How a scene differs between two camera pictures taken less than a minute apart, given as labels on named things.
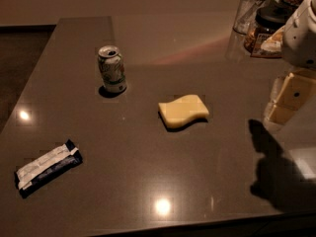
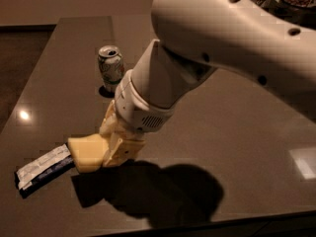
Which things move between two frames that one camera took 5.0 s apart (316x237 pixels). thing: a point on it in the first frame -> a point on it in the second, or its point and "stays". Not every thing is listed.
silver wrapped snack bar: (55, 163) stays
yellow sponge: (182, 111) -> (88, 152)
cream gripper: (301, 39) -> (136, 108)
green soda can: (113, 70) stays
